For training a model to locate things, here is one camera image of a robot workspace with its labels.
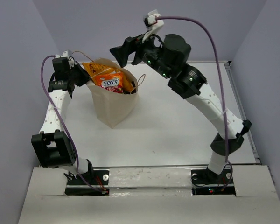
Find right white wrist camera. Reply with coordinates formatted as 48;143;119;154
142;9;164;43

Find orange red candy packet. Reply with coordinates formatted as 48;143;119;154
94;72;124;94

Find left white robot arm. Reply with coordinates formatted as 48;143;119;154
31;54;94;184

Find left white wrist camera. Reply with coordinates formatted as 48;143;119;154
55;50;75;68

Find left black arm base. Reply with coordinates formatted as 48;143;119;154
63;168;110;196

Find beige paper bag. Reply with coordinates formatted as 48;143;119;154
82;58;146;128

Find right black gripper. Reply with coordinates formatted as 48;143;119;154
110;27;171;79

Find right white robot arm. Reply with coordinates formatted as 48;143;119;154
110;34;252;183

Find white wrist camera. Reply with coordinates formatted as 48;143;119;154
55;50;75;68
142;9;164;43

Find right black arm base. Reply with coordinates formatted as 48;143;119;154
190;168;236;196

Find orange snack bar packet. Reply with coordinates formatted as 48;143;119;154
82;62;134;94

